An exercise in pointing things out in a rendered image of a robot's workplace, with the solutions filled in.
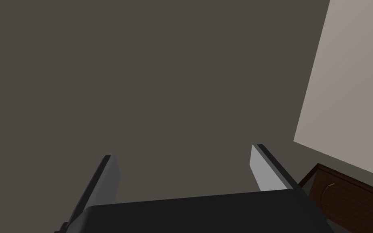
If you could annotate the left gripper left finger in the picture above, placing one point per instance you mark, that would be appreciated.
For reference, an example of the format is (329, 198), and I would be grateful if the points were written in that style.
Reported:
(104, 184)

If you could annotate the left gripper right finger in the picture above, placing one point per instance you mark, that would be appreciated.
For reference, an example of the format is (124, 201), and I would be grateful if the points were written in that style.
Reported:
(269, 173)

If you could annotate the dark brown wooden cabinet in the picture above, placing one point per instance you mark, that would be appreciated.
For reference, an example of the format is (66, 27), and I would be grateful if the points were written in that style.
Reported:
(351, 200)

